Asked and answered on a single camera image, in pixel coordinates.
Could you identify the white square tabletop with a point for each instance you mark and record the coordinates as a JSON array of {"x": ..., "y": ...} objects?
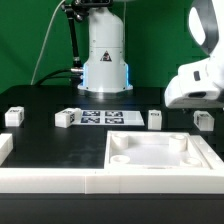
[{"x": 158, "y": 150}]

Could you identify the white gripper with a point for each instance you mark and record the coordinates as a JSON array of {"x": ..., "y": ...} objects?
[{"x": 197, "y": 85}]

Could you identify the AprilTag marker sheet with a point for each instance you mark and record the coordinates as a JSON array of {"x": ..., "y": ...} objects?
[{"x": 110, "y": 117}]

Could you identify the white U-shaped fence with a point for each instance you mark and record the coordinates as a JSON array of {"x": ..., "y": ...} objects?
[{"x": 100, "y": 181}]

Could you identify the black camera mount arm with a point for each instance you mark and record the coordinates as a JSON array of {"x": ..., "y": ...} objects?
[{"x": 77, "y": 11}]

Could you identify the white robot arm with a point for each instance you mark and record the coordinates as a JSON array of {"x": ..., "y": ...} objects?
[{"x": 105, "y": 71}]

